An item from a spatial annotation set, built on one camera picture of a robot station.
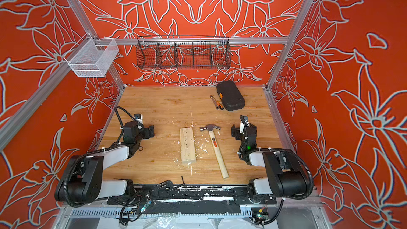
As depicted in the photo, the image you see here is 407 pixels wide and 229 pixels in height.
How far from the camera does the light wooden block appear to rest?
83cm

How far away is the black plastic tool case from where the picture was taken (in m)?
1.05

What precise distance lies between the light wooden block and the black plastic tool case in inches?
11.8
